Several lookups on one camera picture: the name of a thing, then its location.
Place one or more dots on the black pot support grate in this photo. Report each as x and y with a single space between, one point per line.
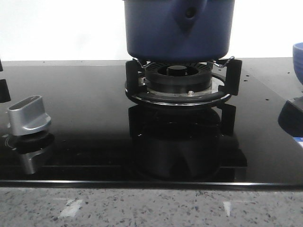
225 83

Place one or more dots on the black gas burner head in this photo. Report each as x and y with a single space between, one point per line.
178 78

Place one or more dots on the blue label sticker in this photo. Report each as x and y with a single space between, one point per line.
299 140

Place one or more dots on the blue ceramic bowl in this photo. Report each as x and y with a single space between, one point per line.
298 60

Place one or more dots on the blue cooking pot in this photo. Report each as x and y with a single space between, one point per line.
178 31

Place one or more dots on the black glass stove top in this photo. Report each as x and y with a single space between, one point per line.
99 138

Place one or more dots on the silver stove control knob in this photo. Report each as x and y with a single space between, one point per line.
28 116

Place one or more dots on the black left burner grate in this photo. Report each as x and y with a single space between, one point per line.
4 91

